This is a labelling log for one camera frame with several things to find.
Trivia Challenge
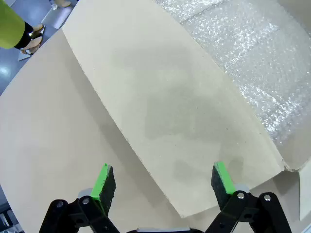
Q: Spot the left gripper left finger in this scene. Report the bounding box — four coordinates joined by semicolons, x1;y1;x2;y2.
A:
38;163;121;233

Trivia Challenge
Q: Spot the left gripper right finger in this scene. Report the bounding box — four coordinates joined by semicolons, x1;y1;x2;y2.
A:
205;161;292;233

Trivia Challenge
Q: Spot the open brown cardboard box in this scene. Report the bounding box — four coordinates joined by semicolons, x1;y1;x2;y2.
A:
62;0;311;219

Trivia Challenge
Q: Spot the bubble wrap box liner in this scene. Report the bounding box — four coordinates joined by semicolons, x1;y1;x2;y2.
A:
155;0;311;149

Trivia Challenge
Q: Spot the mannequin with yellow-green skirt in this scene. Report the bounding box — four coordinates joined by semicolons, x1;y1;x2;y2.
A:
0;0;46;55

